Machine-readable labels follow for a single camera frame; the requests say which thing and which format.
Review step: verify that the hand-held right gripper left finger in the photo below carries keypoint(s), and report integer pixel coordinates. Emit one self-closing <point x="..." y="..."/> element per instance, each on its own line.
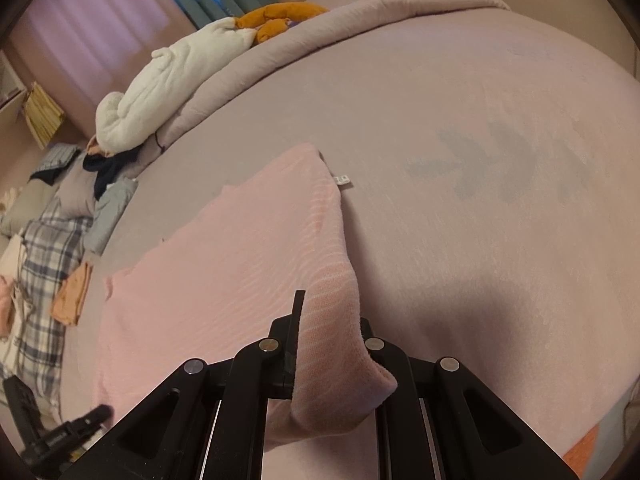
<point x="285" y="327"/>

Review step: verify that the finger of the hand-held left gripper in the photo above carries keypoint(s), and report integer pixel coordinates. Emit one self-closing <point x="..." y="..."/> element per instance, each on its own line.
<point x="75" y="427"/>
<point x="22" y="405"/>

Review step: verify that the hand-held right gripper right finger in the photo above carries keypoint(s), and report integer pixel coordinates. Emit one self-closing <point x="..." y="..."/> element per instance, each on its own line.
<point x="387" y="352"/>

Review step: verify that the pink striped sweater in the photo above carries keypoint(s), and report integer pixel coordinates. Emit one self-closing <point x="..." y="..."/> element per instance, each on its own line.
<point x="225" y="260"/>

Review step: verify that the small pink garment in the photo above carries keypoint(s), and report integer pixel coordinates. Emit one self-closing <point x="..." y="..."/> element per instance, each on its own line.
<point x="5" y="305"/>

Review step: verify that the mauve bed sheet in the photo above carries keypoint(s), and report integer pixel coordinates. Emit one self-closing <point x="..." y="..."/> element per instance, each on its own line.
<point x="450" y="260"/>

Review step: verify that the orange garment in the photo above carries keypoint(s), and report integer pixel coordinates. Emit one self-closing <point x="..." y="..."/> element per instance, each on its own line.
<point x="72" y="295"/>

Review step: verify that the white garment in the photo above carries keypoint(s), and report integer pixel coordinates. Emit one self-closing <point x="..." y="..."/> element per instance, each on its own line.
<point x="12" y="260"/>

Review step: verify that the plaid cloth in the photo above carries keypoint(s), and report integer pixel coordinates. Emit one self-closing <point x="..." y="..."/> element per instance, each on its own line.
<point x="45" y="260"/>

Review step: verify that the beige grey pillow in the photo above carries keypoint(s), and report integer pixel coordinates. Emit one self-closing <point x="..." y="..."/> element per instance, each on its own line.
<point x="25" y="207"/>

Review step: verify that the light blue garment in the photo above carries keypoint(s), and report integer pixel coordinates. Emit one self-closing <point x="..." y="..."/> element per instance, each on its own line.
<point x="110" y="210"/>

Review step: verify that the mauve grey pillow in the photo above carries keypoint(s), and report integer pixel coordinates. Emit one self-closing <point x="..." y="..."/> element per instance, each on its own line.
<point x="75" y="190"/>

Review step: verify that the navy dark garment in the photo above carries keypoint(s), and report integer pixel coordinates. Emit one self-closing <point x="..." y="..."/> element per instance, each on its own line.
<point x="107" y="170"/>

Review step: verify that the blue striped pillow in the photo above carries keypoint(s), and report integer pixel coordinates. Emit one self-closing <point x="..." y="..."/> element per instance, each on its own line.
<point x="55" y="160"/>

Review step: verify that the white fluffy blanket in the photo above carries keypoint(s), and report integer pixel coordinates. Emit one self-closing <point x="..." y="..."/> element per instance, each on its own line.
<point x="165" y="85"/>

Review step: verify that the orange plush toy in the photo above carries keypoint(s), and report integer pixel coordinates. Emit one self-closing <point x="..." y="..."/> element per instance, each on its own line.
<point x="270" y="12"/>

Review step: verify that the white cabinet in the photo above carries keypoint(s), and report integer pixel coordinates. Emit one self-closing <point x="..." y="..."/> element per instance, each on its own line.
<point x="10" y="85"/>

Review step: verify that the mauve folded comforter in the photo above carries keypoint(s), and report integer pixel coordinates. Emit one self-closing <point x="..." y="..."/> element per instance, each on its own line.
<point x="375" y="5"/>

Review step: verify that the purple sheer curtain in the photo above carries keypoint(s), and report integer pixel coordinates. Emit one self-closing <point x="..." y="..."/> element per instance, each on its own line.
<point x="100" y="25"/>

